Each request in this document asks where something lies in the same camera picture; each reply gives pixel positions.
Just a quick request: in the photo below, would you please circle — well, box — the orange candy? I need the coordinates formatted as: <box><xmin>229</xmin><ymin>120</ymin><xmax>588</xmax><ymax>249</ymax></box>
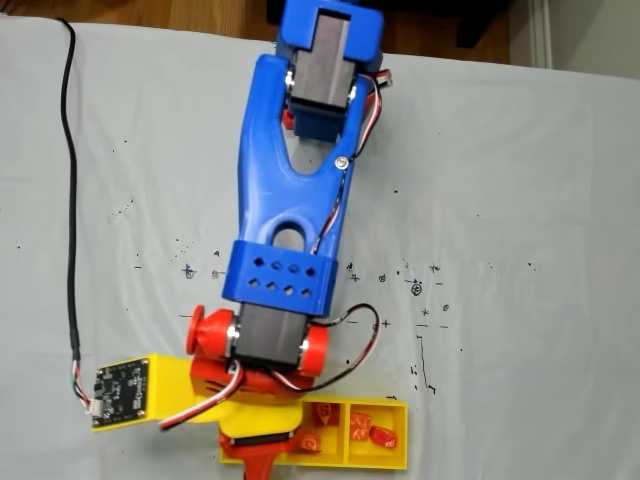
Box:
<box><xmin>294</xmin><ymin>433</ymin><xmax>324</xmax><ymax>455</ymax></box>
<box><xmin>349</xmin><ymin>411</ymin><xmax>374</xmax><ymax>442</ymax></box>

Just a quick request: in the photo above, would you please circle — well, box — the black camera cable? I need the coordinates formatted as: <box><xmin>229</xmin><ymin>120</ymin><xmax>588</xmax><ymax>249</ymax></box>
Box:
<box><xmin>55</xmin><ymin>17</ymin><xmax>104</xmax><ymax>417</ymax></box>

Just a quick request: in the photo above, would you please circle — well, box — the yellow three-compartment box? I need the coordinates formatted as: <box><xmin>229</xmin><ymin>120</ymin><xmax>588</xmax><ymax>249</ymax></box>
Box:
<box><xmin>218</xmin><ymin>394</ymin><xmax>410</xmax><ymax>472</ymax></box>

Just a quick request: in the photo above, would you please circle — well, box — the red candy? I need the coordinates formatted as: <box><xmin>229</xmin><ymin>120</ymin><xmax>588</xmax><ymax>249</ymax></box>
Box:
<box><xmin>368</xmin><ymin>426</ymin><xmax>400</xmax><ymax>450</ymax></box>
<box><xmin>312</xmin><ymin>403</ymin><xmax>341</xmax><ymax>429</ymax></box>

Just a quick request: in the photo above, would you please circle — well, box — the forearm servo wire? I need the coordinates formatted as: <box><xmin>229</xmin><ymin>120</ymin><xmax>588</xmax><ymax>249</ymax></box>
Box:
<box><xmin>269</xmin><ymin>64</ymin><xmax>395</xmax><ymax>396</ymax></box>

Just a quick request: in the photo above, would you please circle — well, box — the gripper servo wire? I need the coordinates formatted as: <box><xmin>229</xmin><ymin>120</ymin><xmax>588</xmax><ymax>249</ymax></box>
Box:
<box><xmin>158</xmin><ymin>367</ymin><xmax>246</xmax><ymax>432</ymax></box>

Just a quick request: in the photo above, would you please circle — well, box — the white tablecloth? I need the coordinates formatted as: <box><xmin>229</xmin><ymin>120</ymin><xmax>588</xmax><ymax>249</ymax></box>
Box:
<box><xmin>0</xmin><ymin>14</ymin><xmax>640</xmax><ymax>480</ymax></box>

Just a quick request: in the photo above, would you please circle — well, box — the camera board on yellow mount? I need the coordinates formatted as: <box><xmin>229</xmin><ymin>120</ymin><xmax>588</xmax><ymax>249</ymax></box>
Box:
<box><xmin>90</xmin><ymin>352</ymin><xmax>195</xmax><ymax>434</ymax></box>

